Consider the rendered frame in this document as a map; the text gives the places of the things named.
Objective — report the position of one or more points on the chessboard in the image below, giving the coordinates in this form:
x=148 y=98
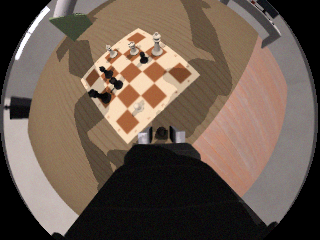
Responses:
x=154 y=84

